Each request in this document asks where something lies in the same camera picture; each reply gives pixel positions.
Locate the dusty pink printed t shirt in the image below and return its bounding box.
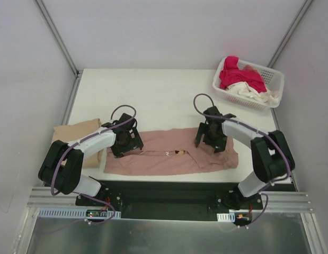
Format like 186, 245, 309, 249
104, 128, 239, 176

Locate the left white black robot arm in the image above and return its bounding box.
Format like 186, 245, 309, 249
38, 113, 144, 206

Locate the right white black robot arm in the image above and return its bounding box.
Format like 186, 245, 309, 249
194, 106, 295, 210

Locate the folded beige t shirt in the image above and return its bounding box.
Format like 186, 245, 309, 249
51, 118, 103, 169

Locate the crimson red t shirt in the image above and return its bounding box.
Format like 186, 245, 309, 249
219, 56, 267, 93

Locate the cream white t shirt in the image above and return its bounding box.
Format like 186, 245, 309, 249
226, 81, 281, 106

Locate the white plastic laundry basket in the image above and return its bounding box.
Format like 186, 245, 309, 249
212, 57, 285, 110

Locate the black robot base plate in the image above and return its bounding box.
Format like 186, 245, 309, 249
73, 181, 263, 222

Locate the right white slotted cable duct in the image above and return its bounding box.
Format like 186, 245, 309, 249
217, 212, 235, 223

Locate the white slotted cable duct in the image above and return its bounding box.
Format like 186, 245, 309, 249
39, 208, 121, 220
217, 212, 235, 223

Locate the left white slotted cable duct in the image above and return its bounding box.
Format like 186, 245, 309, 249
39, 208, 121, 220

